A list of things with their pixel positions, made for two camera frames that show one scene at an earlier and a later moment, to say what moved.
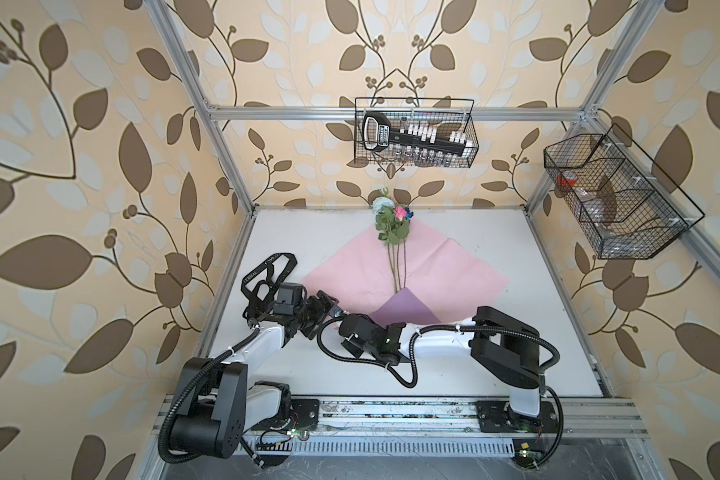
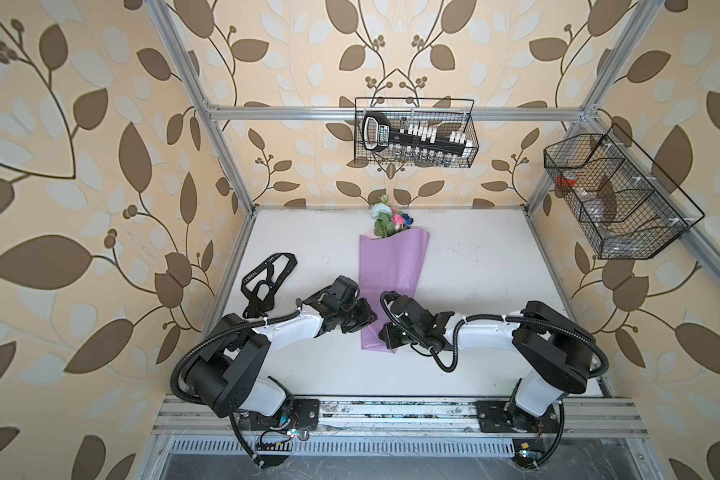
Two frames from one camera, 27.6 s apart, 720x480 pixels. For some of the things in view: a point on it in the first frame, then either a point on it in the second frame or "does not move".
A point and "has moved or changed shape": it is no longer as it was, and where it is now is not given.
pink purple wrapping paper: [422, 279] has moved or changed shape
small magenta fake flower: [401, 214] has moved or changed shape
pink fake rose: [397, 266] → [398, 221]
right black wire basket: [627, 207] does not move
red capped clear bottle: [596, 209] does not move
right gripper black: [350, 348] → [387, 331]
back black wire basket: [415, 132] does not move
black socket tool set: [415, 142] does not move
